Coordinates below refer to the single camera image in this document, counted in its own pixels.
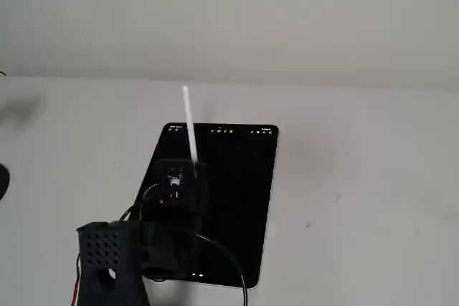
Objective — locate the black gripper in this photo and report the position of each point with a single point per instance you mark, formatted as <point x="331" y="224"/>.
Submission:
<point x="199" y="191"/>

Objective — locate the white stylus pencil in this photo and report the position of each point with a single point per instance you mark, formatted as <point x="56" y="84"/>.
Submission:
<point x="189" y="123"/>

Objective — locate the silver tablet with black screen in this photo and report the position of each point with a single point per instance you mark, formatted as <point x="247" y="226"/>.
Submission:
<point x="236" y="195"/>

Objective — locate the black round object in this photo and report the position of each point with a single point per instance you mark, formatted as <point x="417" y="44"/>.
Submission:
<point x="3" y="180"/>

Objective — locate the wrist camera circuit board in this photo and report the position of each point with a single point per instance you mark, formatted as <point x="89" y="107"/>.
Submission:
<point x="174" y="182"/>

